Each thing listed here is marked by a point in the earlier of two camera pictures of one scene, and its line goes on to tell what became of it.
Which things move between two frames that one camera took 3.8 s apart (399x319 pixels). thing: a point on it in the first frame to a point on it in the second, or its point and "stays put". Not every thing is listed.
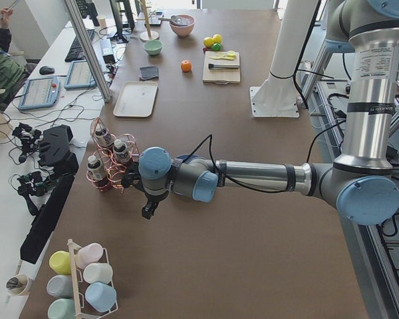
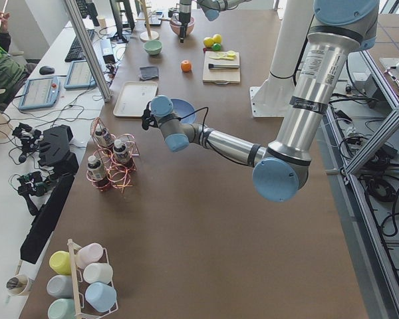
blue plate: (186, 158) to (183, 108)
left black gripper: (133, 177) to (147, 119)
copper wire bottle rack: (114, 154) stays put
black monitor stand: (116, 9) stays put
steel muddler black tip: (223, 66) stays put
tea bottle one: (102, 137) stays put
